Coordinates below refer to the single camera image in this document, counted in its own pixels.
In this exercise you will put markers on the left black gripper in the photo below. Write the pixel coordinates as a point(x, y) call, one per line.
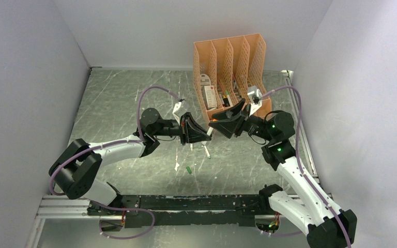
point(190, 132)

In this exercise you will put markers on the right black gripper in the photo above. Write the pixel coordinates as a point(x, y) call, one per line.
point(232, 120)

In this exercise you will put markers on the white pen red tip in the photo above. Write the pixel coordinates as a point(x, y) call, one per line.
point(209, 132)

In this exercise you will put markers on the white pen green tip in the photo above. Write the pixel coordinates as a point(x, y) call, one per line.
point(206, 151)

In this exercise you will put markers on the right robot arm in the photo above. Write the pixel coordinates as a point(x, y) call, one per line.
point(323, 222)

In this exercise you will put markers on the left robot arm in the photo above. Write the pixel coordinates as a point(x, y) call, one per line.
point(76, 169)

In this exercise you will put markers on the pens in organizer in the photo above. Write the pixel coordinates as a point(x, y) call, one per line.
point(229, 90)

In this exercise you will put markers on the white red box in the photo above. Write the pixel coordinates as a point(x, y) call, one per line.
point(209, 96)

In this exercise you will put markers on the grey stationery blister pack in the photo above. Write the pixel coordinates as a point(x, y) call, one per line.
point(205, 80)

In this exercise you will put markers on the orange plastic file organizer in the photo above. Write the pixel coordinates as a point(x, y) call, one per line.
point(233, 65)

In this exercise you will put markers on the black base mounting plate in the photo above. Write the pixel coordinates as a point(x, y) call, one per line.
point(248, 210)

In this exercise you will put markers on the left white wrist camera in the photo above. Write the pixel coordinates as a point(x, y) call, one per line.
point(180, 108)

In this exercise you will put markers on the white corner bracket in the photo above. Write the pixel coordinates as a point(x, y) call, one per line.
point(287, 74)

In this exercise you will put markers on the aluminium frame rail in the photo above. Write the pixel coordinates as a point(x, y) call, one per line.
point(55, 207)

